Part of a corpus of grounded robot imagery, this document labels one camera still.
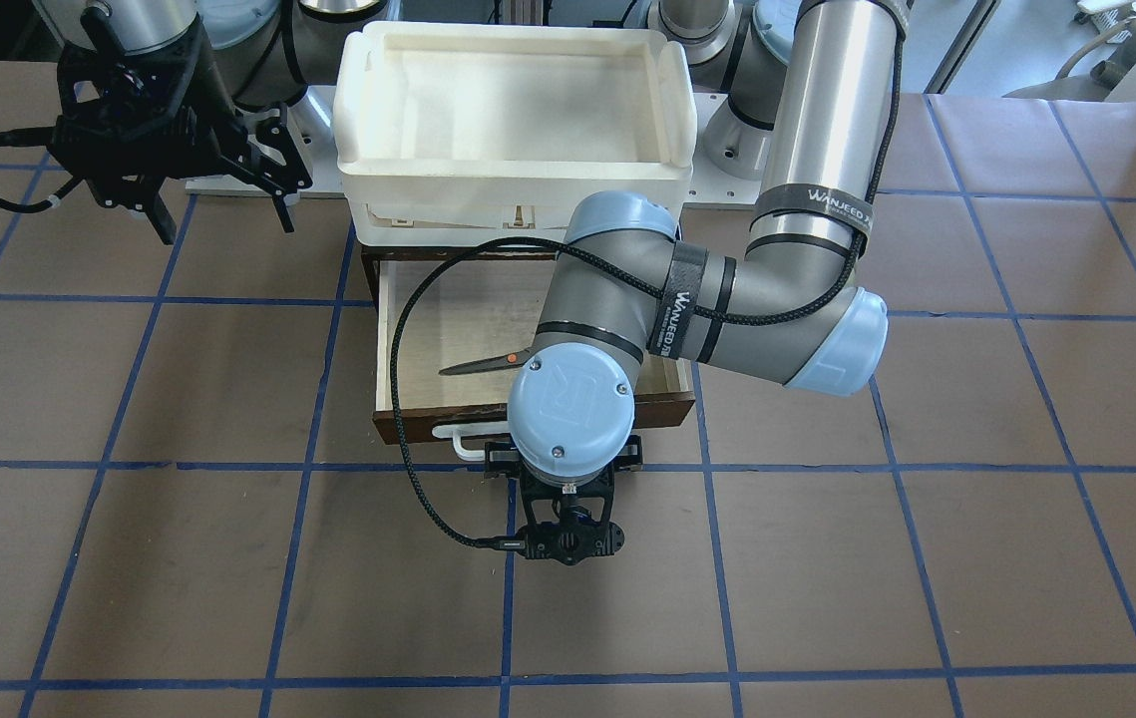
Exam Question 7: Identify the brown paper table cover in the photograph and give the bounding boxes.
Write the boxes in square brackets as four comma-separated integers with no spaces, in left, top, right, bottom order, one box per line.
[0,60,1136,718]

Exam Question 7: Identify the light wooden drawer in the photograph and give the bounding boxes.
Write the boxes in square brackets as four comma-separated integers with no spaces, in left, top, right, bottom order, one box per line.
[371,258,695,445]

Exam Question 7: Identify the white plastic tray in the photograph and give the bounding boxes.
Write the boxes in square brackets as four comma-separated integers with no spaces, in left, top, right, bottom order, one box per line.
[332,20,698,248]

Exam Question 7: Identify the orange handled scissors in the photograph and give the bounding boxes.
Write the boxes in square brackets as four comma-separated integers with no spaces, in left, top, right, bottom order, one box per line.
[437,347,533,377]

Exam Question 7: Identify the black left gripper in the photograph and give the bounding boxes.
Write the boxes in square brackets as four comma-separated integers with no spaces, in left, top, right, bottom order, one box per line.
[484,435,643,566]

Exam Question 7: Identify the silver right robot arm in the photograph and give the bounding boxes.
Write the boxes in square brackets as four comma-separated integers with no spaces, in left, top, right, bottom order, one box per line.
[37,1,386,244]

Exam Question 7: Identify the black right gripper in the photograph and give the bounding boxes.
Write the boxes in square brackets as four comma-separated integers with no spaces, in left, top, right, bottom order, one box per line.
[55,20,314,244]

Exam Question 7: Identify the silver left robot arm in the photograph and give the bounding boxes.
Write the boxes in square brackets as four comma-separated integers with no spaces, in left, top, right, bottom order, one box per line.
[507,1,913,509]

